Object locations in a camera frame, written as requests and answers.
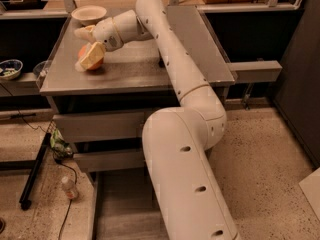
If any dark snack packet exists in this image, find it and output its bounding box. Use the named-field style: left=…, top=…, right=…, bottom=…
left=158, top=56, right=165, bottom=68

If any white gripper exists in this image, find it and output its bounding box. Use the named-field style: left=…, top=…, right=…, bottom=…
left=73, top=16, right=125, bottom=73

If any blue patterned bowl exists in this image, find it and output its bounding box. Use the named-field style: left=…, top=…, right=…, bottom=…
left=0, top=59, right=23, bottom=80

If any black stand leg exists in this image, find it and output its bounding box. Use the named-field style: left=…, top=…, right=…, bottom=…
left=19, top=133, right=51, bottom=211

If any bottom grey drawer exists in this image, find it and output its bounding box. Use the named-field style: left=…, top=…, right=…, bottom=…
left=88, top=168, right=169, bottom=240

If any top grey drawer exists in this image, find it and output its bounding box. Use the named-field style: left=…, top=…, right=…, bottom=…
left=54, top=111, right=146, bottom=143

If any grey side shelf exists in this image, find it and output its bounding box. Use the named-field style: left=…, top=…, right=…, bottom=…
left=228, top=60, right=282, bottom=84

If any green snack bag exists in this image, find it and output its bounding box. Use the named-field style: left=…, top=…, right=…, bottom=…
left=50, top=129, right=73, bottom=159

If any clear plastic bottle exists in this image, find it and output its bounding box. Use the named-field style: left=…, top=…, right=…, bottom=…
left=61, top=176, right=78, bottom=200

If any middle grey drawer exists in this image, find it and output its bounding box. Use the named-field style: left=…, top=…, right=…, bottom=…
left=74, top=149, right=144, bottom=172

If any grey drawer cabinet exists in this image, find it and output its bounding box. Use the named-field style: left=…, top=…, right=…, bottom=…
left=39, top=5, right=236, bottom=185

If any black cable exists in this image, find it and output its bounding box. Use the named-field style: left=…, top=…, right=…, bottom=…
left=0, top=83, right=78, bottom=240

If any grey drawer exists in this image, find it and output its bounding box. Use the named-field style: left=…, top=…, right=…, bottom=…
left=54, top=111, right=146, bottom=143
left=74, top=149, right=144, bottom=172
left=88, top=168, right=169, bottom=240

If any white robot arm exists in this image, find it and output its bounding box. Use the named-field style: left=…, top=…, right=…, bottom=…
left=74, top=0, right=242, bottom=240

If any orange fruit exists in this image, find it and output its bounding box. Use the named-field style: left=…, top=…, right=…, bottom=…
left=77, top=43, right=105, bottom=72

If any clear glass bowl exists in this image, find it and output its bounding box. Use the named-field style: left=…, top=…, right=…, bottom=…
left=33, top=60, right=52, bottom=78

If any white bowl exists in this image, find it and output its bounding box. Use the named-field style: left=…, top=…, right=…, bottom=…
left=71, top=5, right=107, bottom=26

